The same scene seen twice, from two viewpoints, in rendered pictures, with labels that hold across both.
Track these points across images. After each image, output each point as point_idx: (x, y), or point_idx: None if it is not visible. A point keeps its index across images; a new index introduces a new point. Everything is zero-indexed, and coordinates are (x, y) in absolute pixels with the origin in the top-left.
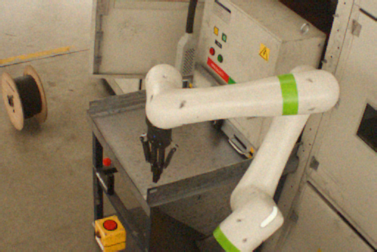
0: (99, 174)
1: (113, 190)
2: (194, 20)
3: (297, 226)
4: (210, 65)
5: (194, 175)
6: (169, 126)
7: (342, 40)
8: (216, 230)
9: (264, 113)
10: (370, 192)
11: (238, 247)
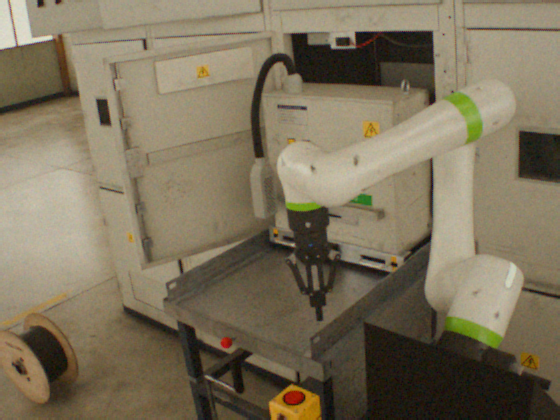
0: (210, 375)
1: (243, 383)
2: (248, 156)
3: None
4: None
5: (353, 303)
6: (349, 196)
7: (455, 79)
8: (450, 323)
9: (448, 144)
10: None
11: (493, 328)
